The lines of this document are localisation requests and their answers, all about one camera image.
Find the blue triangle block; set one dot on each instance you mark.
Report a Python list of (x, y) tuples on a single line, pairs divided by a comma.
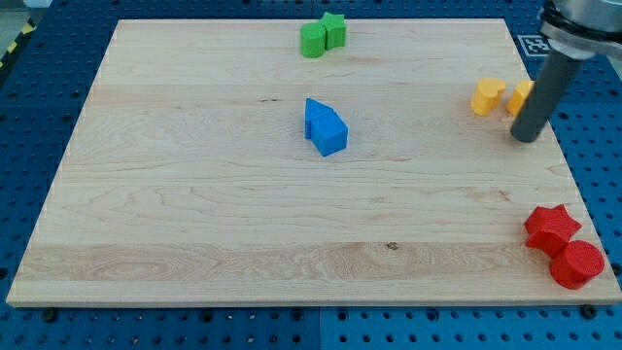
[(313, 110)]

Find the blue cube block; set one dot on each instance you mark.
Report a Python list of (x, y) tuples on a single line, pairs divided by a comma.
[(329, 134)]

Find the yellow hexagon block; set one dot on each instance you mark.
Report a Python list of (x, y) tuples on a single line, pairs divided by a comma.
[(518, 97)]

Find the black white fiducial marker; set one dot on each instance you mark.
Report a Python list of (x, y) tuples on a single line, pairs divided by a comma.
[(534, 45)]

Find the light wooden board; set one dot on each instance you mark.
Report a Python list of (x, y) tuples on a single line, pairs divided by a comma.
[(188, 181)]

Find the red star block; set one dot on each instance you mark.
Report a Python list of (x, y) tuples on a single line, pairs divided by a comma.
[(550, 229)]

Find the red cylinder block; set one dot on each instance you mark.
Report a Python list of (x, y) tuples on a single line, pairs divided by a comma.
[(577, 264)]

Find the green star block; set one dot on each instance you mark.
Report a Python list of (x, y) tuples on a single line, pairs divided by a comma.
[(336, 30)]

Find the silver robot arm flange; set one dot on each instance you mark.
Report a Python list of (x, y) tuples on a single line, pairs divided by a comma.
[(580, 29)]

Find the yellow heart block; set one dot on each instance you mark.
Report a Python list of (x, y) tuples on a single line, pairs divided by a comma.
[(487, 95)]

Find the green cylinder block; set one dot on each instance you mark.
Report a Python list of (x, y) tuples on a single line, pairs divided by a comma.
[(312, 40)]

